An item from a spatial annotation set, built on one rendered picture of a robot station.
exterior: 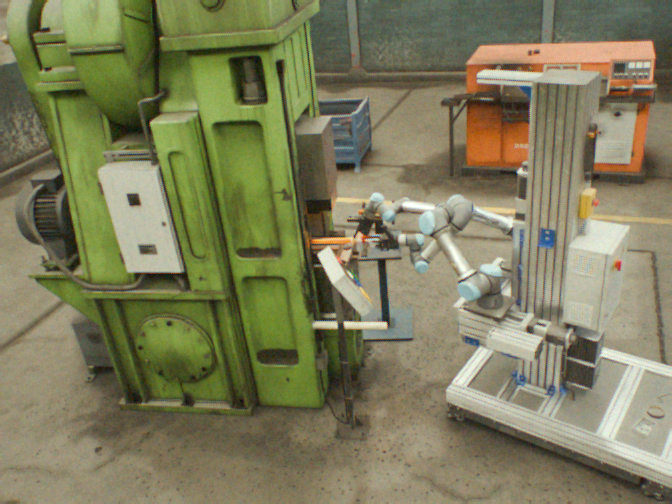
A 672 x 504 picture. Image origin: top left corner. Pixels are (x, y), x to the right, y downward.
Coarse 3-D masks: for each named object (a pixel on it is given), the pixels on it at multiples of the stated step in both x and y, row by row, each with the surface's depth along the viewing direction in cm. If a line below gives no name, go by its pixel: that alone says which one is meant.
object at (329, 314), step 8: (352, 248) 404; (344, 256) 394; (320, 264) 389; (320, 272) 390; (320, 280) 394; (328, 280) 393; (320, 288) 399; (328, 288) 398; (320, 296) 402; (328, 296) 401; (320, 304) 405; (328, 304) 404; (344, 304) 399; (320, 312) 409; (328, 312) 408; (344, 312) 403; (352, 312) 403; (328, 320) 407; (336, 320) 406; (344, 320) 406; (352, 320) 404
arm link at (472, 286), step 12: (420, 216) 340; (432, 216) 335; (444, 216) 339; (420, 228) 342; (432, 228) 335; (444, 228) 335; (444, 240) 336; (444, 252) 338; (456, 252) 335; (456, 264) 334; (468, 264) 336; (468, 276) 331; (480, 276) 335; (468, 288) 330; (480, 288) 331; (468, 300) 335
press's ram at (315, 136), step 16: (304, 128) 354; (320, 128) 351; (304, 144) 348; (320, 144) 346; (304, 160) 353; (320, 160) 351; (304, 176) 358; (320, 176) 356; (336, 176) 384; (320, 192) 361
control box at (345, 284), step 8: (328, 248) 346; (320, 256) 345; (328, 256) 340; (336, 256) 343; (328, 264) 335; (336, 264) 330; (344, 264) 351; (328, 272) 329; (336, 272) 325; (344, 272) 324; (336, 280) 320; (344, 280) 320; (352, 280) 330; (344, 288) 323; (352, 288) 324; (344, 296) 325; (352, 296) 326; (360, 296) 327; (352, 304) 328; (360, 304) 330; (368, 304) 331; (360, 312) 332
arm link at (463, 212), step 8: (456, 208) 367; (464, 208) 365; (456, 216) 364; (464, 216) 363; (456, 224) 364; (464, 224) 364; (456, 232) 367; (432, 248) 371; (440, 248) 371; (416, 256) 380; (424, 256) 374; (432, 256) 373; (416, 264) 375; (424, 264) 373; (424, 272) 376
